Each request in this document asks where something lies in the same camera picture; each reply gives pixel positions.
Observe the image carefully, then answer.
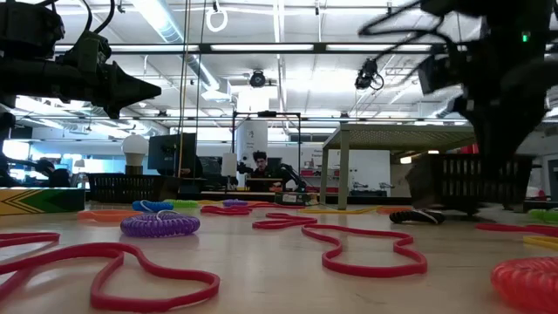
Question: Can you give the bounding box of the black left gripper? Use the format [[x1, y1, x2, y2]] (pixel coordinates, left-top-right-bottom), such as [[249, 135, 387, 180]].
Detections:
[[60, 60, 163, 119]]

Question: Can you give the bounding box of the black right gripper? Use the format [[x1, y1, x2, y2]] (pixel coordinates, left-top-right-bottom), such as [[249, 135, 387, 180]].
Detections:
[[453, 19, 550, 158]]

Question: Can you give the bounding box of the blue coil wristband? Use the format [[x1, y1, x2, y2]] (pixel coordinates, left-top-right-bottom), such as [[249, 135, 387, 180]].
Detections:
[[132, 200, 174, 214]]

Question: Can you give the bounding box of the black coil wristband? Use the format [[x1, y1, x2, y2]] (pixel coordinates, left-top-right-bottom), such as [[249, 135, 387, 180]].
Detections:
[[389, 208, 446, 226]]

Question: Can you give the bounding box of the large purple coil wristband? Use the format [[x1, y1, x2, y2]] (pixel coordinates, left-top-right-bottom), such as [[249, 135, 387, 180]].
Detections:
[[119, 210, 201, 239]]

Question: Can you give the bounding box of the white bulb brass lamp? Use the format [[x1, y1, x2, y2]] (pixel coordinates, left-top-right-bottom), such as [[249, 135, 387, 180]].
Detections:
[[120, 133, 150, 176]]

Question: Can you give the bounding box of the black monitor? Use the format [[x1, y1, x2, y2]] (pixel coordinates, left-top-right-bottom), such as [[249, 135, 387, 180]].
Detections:
[[146, 133, 198, 176]]

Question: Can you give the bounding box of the person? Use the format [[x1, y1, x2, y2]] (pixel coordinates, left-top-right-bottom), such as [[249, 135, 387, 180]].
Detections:
[[34, 159, 71, 188], [248, 150, 280, 180]]

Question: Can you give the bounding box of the pale green metal riser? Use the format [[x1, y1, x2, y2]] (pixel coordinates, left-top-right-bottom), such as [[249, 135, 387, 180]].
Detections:
[[319, 123, 479, 211]]

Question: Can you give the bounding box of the white box on pole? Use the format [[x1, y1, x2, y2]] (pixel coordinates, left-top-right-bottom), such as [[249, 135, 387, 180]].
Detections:
[[221, 152, 239, 178]]

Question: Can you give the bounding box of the red coil wristband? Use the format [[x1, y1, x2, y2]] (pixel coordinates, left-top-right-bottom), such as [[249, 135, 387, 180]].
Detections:
[[490, 256, 558, 314]]

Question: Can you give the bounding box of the black overhead light beam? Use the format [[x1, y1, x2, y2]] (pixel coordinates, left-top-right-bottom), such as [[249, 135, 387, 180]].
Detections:
[[54, 42, 558, 56]]

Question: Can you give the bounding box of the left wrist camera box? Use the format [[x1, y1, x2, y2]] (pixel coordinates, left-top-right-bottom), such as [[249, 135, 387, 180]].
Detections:
[[65, 30, 112, 73]]

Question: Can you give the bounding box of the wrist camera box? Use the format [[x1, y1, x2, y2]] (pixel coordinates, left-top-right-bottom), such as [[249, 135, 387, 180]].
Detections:
[[417, 54, 466, 96], [65, 30, 112, 73]]

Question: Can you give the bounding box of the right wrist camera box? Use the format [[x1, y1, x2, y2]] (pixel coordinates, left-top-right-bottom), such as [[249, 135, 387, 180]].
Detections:
[[417, 54, 466, 96]]

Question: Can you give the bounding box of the white hanging ring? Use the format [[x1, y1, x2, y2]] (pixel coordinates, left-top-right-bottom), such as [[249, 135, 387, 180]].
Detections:
[[204, 7, 229, 34]]

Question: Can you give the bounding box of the black overhead camera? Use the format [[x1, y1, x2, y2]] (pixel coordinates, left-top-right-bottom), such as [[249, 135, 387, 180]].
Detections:
[[248, 69, 267, 89]]

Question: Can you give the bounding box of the black metal frame stand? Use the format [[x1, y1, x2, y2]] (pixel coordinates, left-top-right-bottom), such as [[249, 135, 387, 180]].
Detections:
[[230, 110, 303, 193]]

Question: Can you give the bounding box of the black ceiling camera with cable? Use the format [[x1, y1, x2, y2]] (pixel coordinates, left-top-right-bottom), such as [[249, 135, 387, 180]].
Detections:
[[353, 58, 385, 92]]

